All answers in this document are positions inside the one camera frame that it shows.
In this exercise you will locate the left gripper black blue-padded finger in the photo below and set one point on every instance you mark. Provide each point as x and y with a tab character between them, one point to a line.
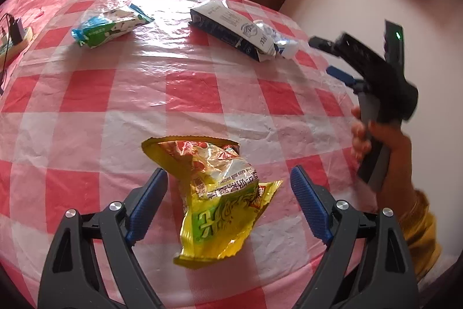
71	275
366	263

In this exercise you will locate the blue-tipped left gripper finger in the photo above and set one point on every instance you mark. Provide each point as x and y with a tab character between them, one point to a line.
344	77

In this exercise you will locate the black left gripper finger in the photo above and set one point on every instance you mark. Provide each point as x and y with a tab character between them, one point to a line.
323	45

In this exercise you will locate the white blue plastic pouch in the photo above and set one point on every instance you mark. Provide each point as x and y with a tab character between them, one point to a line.
283	46

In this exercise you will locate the white blue carton box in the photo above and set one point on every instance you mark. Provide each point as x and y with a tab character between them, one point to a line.
231	27

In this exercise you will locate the yellow snack bag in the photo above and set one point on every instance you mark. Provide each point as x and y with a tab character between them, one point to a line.
222	194

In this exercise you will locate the green white snack bag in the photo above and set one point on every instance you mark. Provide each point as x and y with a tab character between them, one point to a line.
110	25

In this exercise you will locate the yellow sleeve forearm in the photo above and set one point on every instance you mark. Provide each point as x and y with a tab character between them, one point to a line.
417	223

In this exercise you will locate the person's right hand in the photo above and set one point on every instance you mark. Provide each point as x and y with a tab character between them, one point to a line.
397	188

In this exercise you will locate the red white checkered plastic cloth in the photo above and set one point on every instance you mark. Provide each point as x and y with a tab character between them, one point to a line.
73	120

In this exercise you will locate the black charger plug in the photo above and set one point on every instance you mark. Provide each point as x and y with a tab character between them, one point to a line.
16	30

